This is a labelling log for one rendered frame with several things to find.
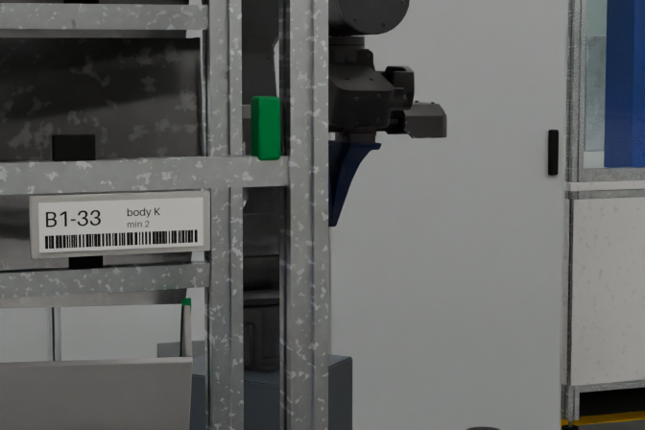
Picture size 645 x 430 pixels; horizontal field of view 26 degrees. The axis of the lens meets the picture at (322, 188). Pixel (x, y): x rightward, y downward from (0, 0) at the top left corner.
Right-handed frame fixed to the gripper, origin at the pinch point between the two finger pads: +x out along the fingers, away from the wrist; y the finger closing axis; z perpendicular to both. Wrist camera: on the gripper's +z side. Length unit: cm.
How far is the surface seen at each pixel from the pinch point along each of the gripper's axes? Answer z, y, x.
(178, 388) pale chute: 28.7, -18.9, 8.9
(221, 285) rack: 24.9, -15.3, 3.6
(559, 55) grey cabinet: -281, 167, -9
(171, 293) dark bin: 15.7, -16.6, 5.5
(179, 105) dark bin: 36.5, -20.3, -8.2
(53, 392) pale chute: 27.5, -26.1, 8.9
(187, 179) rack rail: 41.5, -21.0, -4.7
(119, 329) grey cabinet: -281, 30, 68
